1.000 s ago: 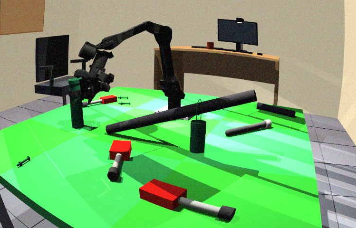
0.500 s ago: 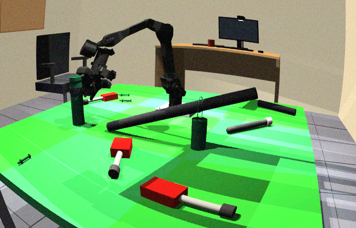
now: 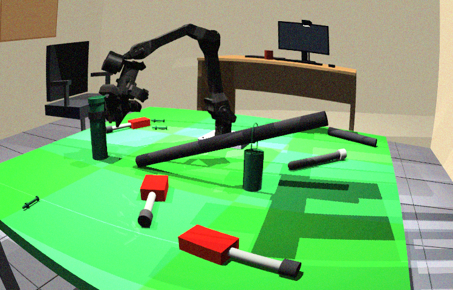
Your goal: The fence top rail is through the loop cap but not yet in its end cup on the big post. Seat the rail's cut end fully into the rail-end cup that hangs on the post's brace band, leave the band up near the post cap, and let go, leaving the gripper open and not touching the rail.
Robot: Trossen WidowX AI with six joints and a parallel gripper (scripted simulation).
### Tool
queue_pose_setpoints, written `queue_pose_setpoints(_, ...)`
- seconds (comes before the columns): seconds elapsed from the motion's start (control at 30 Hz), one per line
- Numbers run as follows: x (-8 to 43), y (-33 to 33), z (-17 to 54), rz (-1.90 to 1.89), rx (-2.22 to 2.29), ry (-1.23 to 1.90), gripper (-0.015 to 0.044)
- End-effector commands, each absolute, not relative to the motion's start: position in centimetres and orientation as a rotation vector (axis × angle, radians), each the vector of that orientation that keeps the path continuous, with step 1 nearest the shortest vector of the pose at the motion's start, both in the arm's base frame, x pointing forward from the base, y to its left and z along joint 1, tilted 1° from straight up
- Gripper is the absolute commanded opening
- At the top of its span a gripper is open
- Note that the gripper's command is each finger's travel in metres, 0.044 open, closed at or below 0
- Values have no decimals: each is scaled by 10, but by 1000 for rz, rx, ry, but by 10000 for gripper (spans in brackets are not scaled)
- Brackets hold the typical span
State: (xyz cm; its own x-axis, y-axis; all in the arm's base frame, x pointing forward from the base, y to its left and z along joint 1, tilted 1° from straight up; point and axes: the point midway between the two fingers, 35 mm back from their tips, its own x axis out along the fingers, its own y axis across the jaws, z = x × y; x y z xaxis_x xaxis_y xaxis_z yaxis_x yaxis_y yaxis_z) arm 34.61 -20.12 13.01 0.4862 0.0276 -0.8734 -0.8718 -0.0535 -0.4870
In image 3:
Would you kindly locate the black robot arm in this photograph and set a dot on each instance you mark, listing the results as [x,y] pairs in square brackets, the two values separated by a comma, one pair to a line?
[217,104]

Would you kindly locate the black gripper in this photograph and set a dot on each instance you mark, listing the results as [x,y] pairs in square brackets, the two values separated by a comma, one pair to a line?
[117,97]

